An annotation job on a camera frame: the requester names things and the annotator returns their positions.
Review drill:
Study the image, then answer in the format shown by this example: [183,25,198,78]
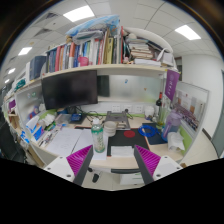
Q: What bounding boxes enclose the white crumpled tissue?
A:
[168,132,185,151]

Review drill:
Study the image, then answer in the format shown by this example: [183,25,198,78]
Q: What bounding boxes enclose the white paper sheets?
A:
[44,127,108,162]

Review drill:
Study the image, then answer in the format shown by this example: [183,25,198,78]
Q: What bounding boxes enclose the clear plastic container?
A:
[55,114,71,124]

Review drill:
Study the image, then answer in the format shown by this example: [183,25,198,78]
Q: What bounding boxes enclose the dark wine bottle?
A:
[155,92,162,117]

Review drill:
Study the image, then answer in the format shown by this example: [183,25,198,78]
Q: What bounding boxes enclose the white note on mat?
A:
[111,146,134,157]

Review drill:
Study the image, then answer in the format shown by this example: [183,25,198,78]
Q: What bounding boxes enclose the silver laptop stand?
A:
[105,111,130,130]

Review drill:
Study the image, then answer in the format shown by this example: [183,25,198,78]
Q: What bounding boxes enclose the purple water jug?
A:
[161,111,182,141]

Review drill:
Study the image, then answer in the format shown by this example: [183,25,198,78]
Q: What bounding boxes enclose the dark blue binder box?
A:
[29,56,46,80]

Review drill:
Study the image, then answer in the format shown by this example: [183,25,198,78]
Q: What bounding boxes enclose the white pinboard with photos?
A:
[173,81,209,138]

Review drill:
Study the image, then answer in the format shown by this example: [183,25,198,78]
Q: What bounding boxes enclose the purple hanging banner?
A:
[165,70,180,100]

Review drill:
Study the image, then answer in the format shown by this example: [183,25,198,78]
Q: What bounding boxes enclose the red round coaster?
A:
[124,130,135,138]

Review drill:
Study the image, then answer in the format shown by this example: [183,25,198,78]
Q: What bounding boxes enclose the stack of lying books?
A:
[125,33,174,67]

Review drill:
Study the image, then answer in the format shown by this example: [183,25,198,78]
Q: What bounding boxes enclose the white ceramic cup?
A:
[104,121,117,137]

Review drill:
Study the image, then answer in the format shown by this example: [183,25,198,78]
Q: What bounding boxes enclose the black computer monitor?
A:
[42,70,98,109]

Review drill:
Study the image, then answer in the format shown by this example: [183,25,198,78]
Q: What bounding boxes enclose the row of upright books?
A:
[46,27,124,73]

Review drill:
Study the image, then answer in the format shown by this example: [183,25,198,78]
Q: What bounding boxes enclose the green label plastic water bottle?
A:
[91,118,105,153]

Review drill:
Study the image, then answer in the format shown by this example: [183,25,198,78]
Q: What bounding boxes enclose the blue plastic wrapped bundle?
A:
[66,15,120,37]

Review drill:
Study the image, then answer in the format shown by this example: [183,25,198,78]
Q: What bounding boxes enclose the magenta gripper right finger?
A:
[134,145,161,185]

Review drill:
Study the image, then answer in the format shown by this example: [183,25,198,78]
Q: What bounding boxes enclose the blue coiled cable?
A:
[138,124,159,138]

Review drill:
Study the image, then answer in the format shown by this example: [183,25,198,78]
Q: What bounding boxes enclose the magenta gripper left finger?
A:
[67,145,93,186]

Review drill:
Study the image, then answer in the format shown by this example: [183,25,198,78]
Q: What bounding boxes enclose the blue tissue box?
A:
[26,115,44,140]

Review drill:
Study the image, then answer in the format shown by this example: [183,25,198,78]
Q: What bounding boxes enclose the black desk mat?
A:
[107,128,149,156]

